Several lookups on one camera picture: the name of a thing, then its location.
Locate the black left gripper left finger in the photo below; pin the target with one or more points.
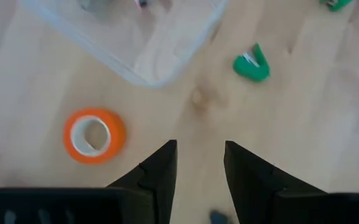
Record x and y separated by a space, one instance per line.
163 174

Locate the clear plastic container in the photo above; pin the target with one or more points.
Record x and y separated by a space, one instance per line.
166 46

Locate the orange tape roll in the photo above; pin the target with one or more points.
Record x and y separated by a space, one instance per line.
117 137

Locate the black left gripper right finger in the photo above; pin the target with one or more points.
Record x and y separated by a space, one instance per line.
247 180

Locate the green mini stapler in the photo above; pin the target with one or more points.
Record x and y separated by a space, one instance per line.
250 73
334 5

